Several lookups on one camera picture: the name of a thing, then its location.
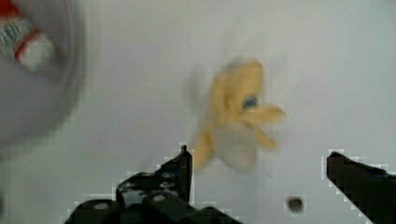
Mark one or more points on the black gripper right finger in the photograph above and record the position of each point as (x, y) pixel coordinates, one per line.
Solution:
(372, 190)

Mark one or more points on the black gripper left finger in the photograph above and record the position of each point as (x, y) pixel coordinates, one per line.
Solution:
(173, 176)

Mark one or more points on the yellow toy banana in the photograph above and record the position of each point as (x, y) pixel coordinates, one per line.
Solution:
(232, 130)

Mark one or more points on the grey round plate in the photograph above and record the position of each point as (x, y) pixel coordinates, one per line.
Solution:
(30, 101)

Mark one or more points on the red ketchup bottle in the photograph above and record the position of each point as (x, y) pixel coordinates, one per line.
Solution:
(21, 40)

